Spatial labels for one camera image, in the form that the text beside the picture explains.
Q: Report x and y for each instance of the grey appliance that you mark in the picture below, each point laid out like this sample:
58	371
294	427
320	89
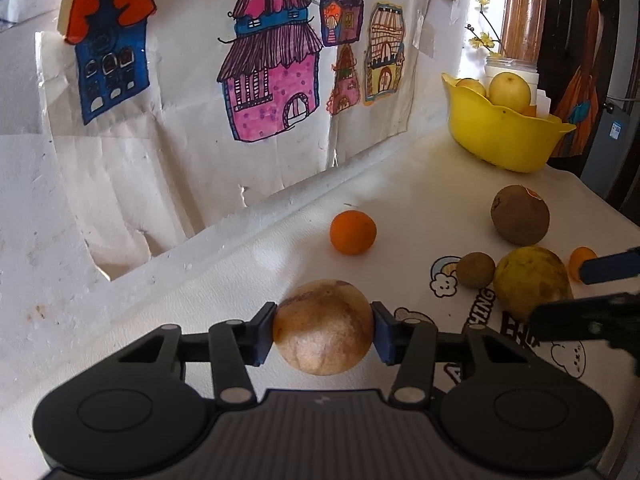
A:
617	155

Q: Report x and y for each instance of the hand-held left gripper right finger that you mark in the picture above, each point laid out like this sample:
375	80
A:
382	334

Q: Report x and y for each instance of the white paper carton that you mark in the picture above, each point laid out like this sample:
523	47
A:
543	102

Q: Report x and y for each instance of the small yellow pear in bowl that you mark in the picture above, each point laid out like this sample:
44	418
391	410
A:
471	86

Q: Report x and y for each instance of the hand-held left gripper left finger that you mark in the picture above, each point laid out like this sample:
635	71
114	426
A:
262	334

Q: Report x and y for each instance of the small brown kiwi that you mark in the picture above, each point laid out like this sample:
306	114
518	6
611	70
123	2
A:
475	270

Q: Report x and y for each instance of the wooden door frame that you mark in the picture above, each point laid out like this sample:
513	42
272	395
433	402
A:
522	5

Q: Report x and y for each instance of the large brown kiwi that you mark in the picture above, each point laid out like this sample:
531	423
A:
520	215

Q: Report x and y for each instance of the small orange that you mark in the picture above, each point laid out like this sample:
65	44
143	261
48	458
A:
580	260
352	232

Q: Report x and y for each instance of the dark figure painting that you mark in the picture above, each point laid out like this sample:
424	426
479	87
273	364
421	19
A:
580	85

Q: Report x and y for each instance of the large yellow pear in bowl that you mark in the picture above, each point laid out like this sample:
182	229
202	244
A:
509	91

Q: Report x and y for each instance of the yellow flower sprig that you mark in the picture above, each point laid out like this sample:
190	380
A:
484	37

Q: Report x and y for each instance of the orange in bowl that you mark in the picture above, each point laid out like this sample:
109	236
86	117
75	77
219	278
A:
528	109

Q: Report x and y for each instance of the brown-speckled yellow pear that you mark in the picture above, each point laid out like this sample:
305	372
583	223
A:
530	280

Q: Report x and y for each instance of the brown round melon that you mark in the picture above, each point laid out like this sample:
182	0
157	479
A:
322	327

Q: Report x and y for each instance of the colourful houses drawing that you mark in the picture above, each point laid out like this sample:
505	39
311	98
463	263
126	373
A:
200	85

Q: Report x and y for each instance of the white printed table mat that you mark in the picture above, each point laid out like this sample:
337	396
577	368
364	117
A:
250	260

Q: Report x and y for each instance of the yellow plastic bowl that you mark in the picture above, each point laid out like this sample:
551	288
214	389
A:
500	135

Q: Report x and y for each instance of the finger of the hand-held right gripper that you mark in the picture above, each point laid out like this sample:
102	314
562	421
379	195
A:
610	267
580	317

